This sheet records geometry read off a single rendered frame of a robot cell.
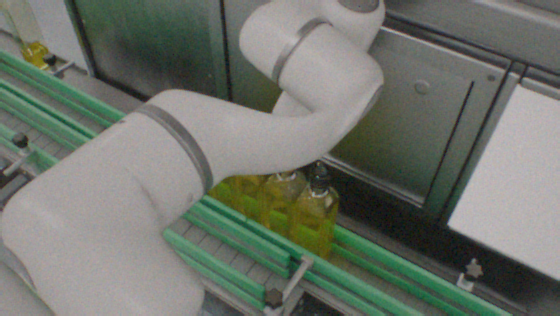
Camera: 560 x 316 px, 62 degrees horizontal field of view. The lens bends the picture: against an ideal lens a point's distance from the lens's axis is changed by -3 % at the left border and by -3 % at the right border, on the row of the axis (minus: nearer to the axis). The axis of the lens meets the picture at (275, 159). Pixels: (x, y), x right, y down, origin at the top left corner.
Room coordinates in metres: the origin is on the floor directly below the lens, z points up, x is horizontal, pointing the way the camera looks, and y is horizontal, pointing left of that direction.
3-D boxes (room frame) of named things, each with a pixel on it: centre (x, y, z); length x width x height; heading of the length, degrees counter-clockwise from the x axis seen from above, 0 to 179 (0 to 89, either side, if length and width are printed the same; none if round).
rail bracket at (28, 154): (0.61, 0.52, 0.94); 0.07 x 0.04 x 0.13; 147
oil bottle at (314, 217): (0.44, -0.07, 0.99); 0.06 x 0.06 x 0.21; 56
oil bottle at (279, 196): (0.47, -0.02, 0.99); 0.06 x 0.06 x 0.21; 57
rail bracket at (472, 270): (0.36, -0.32, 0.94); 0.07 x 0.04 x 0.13; 147
